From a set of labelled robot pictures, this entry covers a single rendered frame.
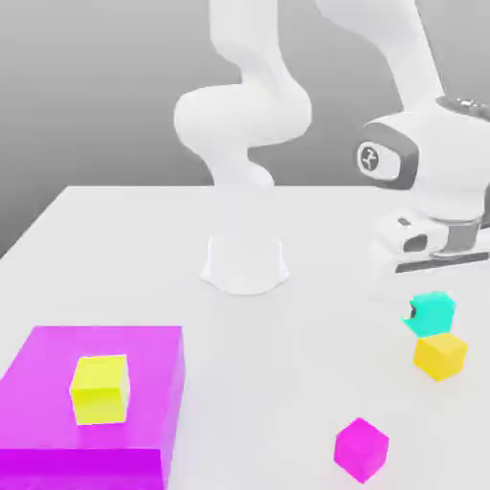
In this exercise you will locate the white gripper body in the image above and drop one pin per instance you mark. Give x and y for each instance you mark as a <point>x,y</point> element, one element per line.
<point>386,279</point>

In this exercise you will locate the small teal cube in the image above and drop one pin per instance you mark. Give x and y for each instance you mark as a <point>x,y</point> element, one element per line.
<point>432,314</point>

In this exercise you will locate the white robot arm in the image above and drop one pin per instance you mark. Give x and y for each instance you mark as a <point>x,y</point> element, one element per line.
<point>245,115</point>

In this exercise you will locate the small orange cube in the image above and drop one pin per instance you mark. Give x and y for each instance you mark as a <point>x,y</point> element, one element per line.
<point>440,356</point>

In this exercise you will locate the small magenta cube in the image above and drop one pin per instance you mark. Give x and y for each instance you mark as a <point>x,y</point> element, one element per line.
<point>360,449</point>

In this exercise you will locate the small yellow cube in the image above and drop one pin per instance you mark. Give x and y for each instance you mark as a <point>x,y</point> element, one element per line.
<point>99,390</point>

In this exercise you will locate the large magenta box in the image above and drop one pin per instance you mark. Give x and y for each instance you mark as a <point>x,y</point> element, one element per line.
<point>38,383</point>

